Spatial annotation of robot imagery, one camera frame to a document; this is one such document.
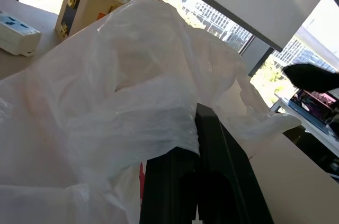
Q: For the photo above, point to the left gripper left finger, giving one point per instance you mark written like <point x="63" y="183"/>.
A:
<point x="164" y="195"/>

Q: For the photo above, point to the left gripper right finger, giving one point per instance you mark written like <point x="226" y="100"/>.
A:
<point x="227" y="181"/>

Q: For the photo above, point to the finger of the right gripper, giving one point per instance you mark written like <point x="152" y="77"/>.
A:
<point x="312" y="78"/>

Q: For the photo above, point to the translucent white plastic bag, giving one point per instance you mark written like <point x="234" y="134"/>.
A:
<point x="106" y="89"/>

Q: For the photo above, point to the white side table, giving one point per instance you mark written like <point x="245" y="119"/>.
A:
<point x="317" y="134"/>

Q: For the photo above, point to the wooden lock box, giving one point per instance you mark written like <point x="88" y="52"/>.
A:
<point x="87" y="4"/>

